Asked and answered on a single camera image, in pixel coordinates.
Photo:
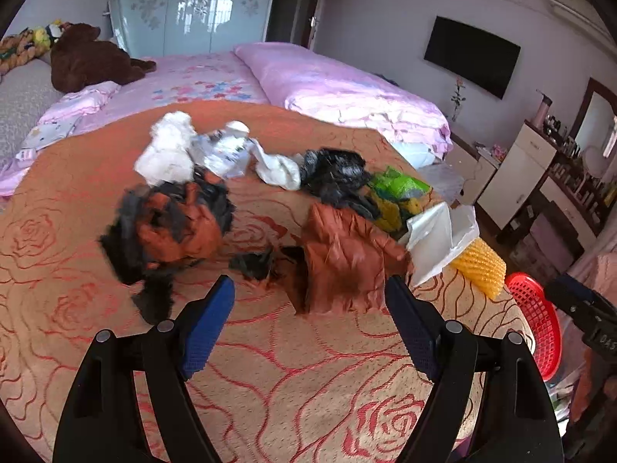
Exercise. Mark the glass-door wardrobe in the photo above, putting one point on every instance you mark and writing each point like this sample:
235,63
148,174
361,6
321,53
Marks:
193,9

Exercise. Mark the dressing table mirror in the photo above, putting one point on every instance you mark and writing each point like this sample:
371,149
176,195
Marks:
595,115

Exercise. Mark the white nightstand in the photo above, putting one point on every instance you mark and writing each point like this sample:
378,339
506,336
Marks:
470,173

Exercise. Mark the pink pillow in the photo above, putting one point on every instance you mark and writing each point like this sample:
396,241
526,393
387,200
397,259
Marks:
79,101

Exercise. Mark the dark door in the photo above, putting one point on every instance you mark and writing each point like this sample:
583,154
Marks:
294,7

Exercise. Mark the rust brown cloth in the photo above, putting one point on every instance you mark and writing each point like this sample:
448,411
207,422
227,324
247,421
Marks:
342,255

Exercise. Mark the white air conditioner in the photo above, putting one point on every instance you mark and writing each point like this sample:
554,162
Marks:
573,7

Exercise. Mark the pink quilt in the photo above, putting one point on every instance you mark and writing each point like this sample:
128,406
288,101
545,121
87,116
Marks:
337,91

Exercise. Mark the folded white printed cloth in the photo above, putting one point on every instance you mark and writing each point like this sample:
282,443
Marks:
46,137

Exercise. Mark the white lace cloth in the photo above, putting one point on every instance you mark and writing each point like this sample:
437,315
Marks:
166,154

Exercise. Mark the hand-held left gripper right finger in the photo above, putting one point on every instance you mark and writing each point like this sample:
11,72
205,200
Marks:
414,328

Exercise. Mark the black crumpled cloth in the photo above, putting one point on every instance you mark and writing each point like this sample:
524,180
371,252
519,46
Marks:
332,173

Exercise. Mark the green yellow cloth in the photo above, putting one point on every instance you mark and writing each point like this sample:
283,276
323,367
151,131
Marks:
395,188

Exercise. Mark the yellow foam fruit net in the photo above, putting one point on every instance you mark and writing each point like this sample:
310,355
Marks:
482,265

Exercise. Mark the crumpled white tissue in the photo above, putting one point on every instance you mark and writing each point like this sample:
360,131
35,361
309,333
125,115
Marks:
279,171

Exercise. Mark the pink floral bed sheet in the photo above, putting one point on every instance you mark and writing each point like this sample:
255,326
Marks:
193,82

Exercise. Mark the wall-mounted television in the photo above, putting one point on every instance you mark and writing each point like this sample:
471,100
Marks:
472,55

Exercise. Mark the rose flower in vase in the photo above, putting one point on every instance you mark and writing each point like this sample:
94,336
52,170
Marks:
458,99

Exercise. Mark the pink thermos bottle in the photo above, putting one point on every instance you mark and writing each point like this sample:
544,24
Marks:
542,111

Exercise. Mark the grey bed cover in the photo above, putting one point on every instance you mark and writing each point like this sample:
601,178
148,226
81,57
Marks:
21,101

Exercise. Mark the orange rose-patterned blanket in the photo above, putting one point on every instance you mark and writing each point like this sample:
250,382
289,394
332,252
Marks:
72,251

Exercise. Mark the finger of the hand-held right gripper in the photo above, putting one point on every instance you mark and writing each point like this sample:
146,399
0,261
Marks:
571,296

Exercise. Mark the brown teddy bear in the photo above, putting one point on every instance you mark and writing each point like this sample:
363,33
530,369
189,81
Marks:
91,62

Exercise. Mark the white plastic bag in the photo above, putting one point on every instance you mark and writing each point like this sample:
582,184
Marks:
434,241

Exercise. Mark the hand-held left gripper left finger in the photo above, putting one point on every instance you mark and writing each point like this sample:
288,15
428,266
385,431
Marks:
207,328

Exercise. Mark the black and orange garment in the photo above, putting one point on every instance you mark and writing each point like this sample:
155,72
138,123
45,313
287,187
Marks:
178,222

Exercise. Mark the person's right forearm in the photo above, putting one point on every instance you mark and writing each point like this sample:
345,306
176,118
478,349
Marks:
585,376

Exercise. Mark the dark wooden dressing table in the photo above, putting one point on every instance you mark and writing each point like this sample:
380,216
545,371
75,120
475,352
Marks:
564,207

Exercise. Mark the white cabinet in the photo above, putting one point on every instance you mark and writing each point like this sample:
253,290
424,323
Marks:
518,173

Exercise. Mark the red plastic basket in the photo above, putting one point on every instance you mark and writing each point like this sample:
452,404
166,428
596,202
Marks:
535,318

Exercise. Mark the row of cosmetic bottles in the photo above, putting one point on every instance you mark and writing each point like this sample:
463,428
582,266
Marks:
573,154

